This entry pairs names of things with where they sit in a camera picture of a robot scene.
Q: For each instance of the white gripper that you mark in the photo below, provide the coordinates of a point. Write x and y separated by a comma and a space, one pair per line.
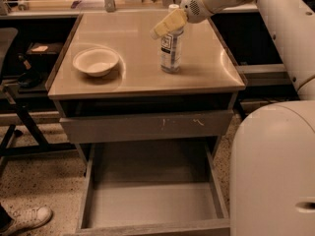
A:
193, 6

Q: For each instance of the clear plastic bottle white cap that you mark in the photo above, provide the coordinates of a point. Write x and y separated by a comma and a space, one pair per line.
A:
170, 51

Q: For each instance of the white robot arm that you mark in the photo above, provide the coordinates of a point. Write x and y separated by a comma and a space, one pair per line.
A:
272, 165

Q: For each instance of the grey drawer cabinet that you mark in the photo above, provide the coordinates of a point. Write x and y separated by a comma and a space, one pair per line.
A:
206, 81

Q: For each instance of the closed top drawer front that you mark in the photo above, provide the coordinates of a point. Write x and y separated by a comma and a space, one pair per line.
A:
140, 127

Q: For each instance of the open middle drawer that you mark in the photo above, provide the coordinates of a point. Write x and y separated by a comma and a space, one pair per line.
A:
153, 188

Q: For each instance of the white paper bowl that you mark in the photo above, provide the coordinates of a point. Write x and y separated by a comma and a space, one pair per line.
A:
96, 62

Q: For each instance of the grey rolling table right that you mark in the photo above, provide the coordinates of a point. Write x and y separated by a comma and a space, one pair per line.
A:
265, 84

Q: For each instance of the black rolling stand left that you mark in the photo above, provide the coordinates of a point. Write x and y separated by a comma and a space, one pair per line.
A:
7, 36

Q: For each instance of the white sneaker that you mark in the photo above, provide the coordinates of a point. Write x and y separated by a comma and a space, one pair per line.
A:
24, 219

